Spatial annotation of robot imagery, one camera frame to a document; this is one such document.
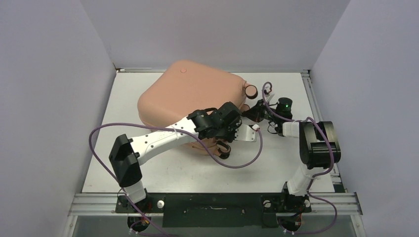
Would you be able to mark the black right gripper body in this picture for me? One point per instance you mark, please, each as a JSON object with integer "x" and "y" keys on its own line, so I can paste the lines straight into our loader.
{"x": 269, "y": 115}

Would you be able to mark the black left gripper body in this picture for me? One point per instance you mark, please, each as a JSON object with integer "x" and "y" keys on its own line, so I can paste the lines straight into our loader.
{"x": 228, "y": 133}

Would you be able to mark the pink hard-shell suitcase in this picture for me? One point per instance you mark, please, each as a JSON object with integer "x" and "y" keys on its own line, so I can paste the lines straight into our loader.
{"x": 187, "y": 86}

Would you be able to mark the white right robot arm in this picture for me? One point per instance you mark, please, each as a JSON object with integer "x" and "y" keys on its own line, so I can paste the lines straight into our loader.
{"x": 318, "y": 146}

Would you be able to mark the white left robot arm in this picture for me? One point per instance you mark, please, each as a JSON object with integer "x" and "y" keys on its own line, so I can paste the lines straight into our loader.
{"x": 128, "y": 154}

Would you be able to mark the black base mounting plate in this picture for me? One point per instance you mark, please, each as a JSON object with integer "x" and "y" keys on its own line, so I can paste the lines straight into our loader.
{"x": 267, "y": 210}

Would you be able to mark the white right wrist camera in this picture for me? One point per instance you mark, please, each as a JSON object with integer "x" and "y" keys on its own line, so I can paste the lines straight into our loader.
{"x": 268, "y": 95}

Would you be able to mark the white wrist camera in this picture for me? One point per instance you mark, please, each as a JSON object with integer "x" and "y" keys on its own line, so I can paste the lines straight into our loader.
{"x": 268, "y": 95}
{"x": 247, "y": 133}

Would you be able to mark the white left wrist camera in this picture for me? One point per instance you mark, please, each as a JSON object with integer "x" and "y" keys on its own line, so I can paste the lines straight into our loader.
{"x": 247, "y": 133}

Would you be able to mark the aluminium front rail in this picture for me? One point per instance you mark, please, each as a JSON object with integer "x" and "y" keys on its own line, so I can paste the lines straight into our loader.
{"x": 105, "y": 204}

